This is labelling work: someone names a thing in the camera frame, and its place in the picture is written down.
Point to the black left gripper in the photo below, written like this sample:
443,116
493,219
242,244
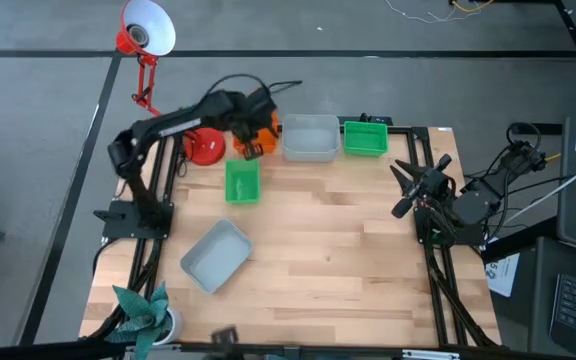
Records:
250,117

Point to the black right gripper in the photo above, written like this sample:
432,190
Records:
430,182

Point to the orange plastic basket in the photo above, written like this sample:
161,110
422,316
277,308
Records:
270,135

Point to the grey plastic basket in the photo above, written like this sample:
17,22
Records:
310,140
216,257

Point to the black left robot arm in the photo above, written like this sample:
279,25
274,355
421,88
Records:
143,135

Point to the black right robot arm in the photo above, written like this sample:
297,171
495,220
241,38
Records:
475,202

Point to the green plastic basket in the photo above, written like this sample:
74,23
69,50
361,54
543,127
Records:
365,140
242,182

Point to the red desk lamp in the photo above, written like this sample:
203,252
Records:
204,147

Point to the black floor strip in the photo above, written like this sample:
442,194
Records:
318,53
70,200

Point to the white paper sheet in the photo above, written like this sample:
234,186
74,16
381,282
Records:
503,275

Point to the dark grey desk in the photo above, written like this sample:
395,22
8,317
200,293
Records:
538,300

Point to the small black block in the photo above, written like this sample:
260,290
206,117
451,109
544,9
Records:
224,336

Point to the teal artificial potted plant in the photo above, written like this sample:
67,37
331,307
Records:
143,312

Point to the black aluminium table frame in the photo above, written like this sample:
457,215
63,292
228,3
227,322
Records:
435,295

